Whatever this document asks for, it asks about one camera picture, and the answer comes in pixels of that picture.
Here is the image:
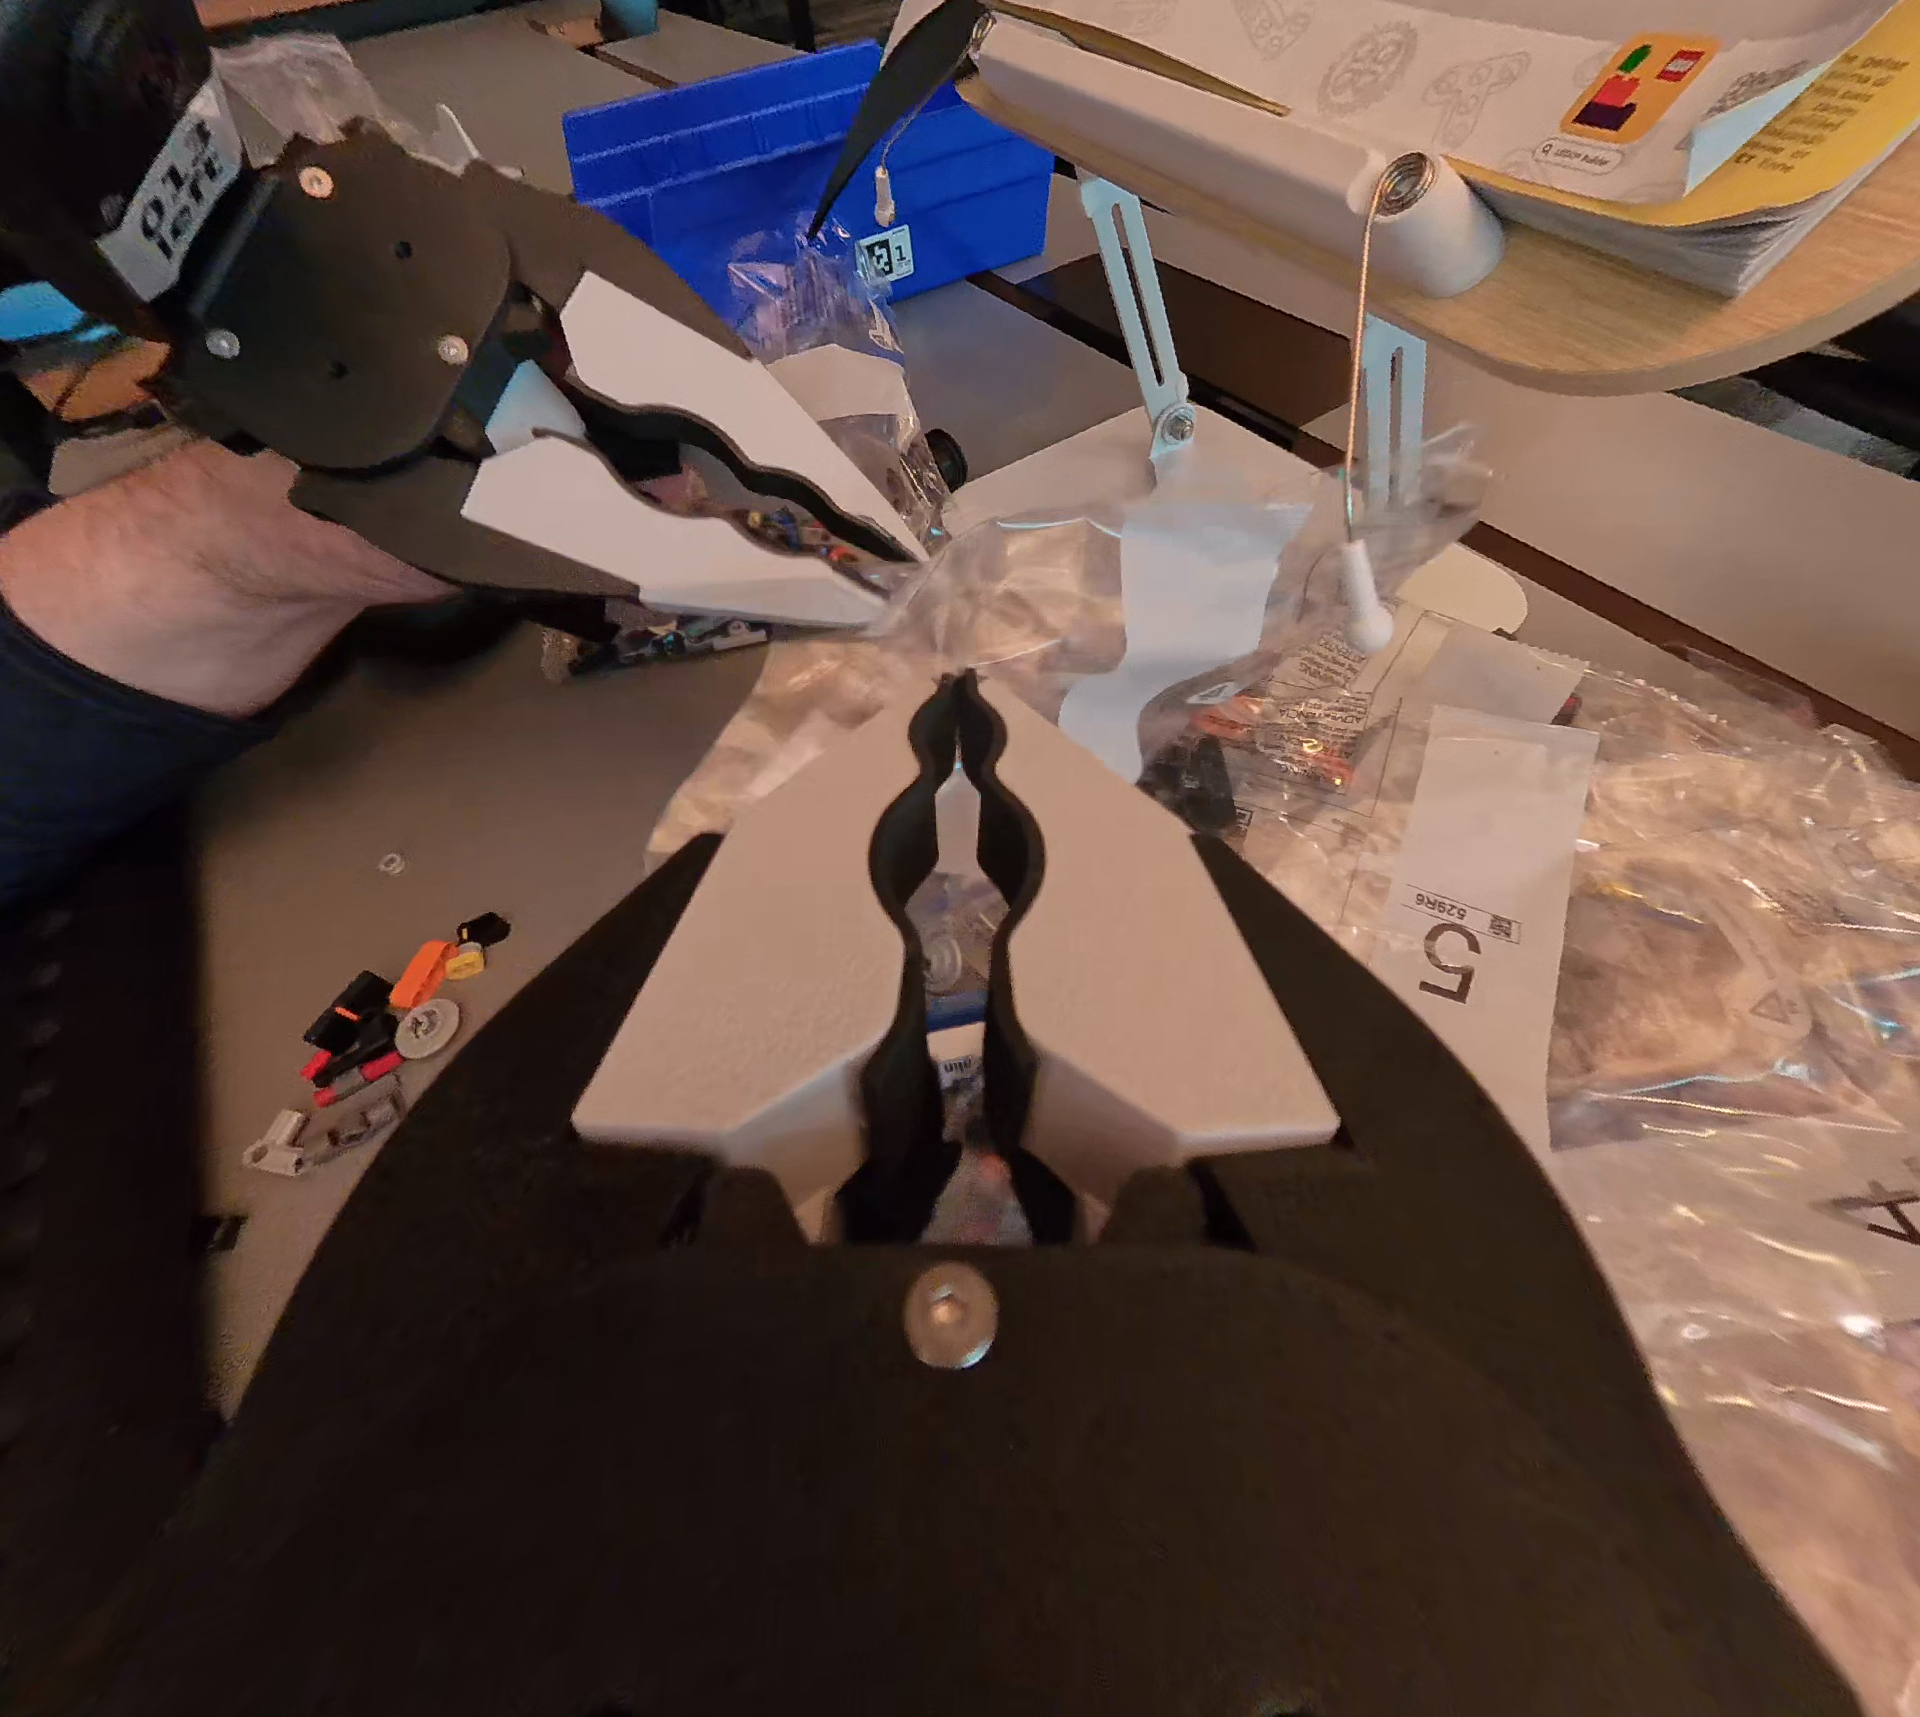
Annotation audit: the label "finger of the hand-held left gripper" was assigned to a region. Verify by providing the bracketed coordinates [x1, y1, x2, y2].
[462, 437, 889, 630]
[491, 272, 925, 564]

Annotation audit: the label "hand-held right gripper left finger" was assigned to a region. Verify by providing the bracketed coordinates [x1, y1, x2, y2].
[569, 672, 964, 1245]

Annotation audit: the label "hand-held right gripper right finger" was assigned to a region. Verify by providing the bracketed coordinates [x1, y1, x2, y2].
[961, 672, 1342, 1245]

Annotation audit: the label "person's left hand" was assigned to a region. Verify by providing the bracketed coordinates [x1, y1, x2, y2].
[0, 441, 468, 716]

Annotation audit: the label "cluster of dark toy pieces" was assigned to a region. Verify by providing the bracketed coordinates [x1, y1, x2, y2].
[542, 613, 775, 680]

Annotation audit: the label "crumpled empty clear bag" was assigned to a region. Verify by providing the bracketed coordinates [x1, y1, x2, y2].
[726, 224, 970, 547]

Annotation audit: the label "blue plastic bin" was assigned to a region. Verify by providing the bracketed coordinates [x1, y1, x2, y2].
[563, 41, 886, 219]
[629, 75, 1052, 302]

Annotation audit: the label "black toy piece red stripe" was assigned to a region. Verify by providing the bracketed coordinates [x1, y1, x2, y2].
[305, 970, 393, 1053]

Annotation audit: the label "red and grey toy pins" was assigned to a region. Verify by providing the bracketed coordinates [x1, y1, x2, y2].
[297, 1041, 407, 1108]

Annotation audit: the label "wooden book stand white legs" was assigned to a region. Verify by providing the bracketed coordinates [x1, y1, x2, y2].
[808, 0, 1920, 660]

